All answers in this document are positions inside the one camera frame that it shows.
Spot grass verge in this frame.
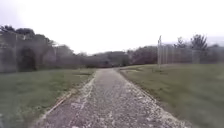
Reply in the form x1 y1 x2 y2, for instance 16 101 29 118
0 67 98 128

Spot path edging kerb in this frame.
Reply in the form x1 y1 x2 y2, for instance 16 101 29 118
32 75 95 128

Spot trees behind fence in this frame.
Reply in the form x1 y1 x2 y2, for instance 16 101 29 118
173 33 224 64

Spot grass field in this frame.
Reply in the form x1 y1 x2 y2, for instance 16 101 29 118
117 63 224 128

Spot row of trees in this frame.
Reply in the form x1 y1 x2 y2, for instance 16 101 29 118
75 45 159 69

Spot tall fence with posts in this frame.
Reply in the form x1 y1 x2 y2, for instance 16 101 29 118
156 35 224 66

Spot wire mesh fence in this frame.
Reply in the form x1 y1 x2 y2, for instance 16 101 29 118
0 31 88 74

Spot grey gravel path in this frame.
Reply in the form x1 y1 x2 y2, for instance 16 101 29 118
32 67 194 128

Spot dense trees and bushes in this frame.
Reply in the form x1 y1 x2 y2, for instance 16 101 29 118
0 24 77 73

